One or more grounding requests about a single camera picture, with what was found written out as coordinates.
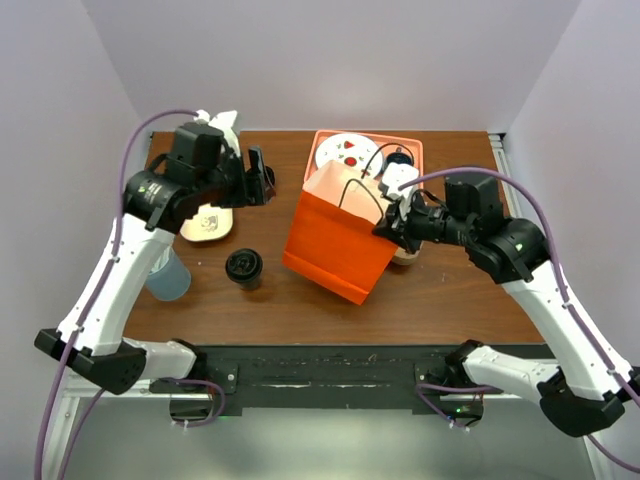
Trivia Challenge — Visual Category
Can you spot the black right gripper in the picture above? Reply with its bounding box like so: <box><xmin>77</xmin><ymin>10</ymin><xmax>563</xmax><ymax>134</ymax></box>
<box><xmin>372</xmin><ymin>185</ymin><xmax>474</xmax><ymax>254</ymax></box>

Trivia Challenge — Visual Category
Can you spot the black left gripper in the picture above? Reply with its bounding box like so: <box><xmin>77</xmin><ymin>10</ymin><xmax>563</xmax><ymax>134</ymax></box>
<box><xmin>196</xmin><ymin>144</ymin><xmax>276</xmax><ymax>208</ymax></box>

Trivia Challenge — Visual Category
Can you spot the beige pulp cup carrier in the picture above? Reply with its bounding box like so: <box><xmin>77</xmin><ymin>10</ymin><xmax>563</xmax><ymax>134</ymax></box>
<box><xmin>391</xmin><ymin>245</ymin><xmax>422</xmax><ymax>266</ymax></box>

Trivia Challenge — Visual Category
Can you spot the orange paper bag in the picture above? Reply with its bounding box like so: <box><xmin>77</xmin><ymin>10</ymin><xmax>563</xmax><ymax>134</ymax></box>
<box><xmin>283</xmin><ymin>178</ymin><xmax>398</xmax><ymax>305</ymax></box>

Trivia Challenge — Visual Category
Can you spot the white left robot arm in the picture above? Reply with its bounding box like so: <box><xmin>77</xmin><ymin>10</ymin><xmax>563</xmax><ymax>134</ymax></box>
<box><xmin>34</xmin><ymin>110</ymin><xmax>275</xmax><ymax>395</ymax></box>

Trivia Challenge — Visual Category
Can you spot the cream square bowl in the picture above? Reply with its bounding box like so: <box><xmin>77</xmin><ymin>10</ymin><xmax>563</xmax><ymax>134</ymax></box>
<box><xmin>180</xmin><ymin>204</ymin><xmax>234</xmax><ymax>243</ymax></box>

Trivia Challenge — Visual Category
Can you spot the dark blue ceramic mug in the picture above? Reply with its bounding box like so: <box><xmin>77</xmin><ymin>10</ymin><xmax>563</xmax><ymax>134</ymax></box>
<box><xmin>384</xmin><ymin>146</ymin><xmax>415</xmax><ymax>169</ymax></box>

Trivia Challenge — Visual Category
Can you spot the pink serving tray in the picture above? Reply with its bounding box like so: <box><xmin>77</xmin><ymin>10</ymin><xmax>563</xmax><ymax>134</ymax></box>
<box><xmin>303</xmin><ymin>130</ymin><xmax>424</xmax><ymax>197</ymax></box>

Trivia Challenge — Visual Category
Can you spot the white watermelon pattern plate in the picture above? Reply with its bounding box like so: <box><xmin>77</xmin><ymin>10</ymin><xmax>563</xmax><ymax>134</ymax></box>
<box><xmin>314</xmin><ymin>133</ymin><xmax>383</xmax><ymax>177</ymax></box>

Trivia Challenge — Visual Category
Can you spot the light blue straw cup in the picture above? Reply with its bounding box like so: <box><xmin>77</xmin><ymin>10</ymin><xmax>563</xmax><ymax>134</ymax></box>
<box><xmin>145</xmin><ymin>246</ymin><xmax>191</xmax><ymax>302</ymax></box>

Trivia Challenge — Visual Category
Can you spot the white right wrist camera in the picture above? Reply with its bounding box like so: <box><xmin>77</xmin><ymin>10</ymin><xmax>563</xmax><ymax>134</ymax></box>
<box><xmin>378</xmin><ymin>163</ymin><xmax>420</xmax><ymax>201</ymax></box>

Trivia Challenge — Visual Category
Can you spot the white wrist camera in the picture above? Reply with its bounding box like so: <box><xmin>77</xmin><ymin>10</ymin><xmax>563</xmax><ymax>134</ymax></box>
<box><xmin>378</xmin><ymin>163</ymin><xmax>420</xmax><ymax>201</ymax></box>
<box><xmin>194</xmin><ymin>110</ymin><xmax>241</xmax><ymax>156</ymax></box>

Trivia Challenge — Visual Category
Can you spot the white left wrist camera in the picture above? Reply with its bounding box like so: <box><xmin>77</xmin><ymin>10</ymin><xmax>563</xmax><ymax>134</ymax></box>
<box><xmin>194</xmin><ymin>110</ymin><xmax>241</xmax><ymax>156</ymax></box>

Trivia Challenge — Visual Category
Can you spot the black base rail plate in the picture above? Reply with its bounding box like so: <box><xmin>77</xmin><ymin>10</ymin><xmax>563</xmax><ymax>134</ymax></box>
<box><xmin>148</xmin><ymin>343</ymin><xmax>505</xmax><ymax>419</ymax></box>

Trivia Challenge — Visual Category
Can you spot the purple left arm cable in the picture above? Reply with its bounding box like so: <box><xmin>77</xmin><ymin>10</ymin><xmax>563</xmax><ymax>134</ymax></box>
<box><xmin>32</xmin><ymin>109</ymin><xmax>226</xmax><ymax>480</ymax></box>

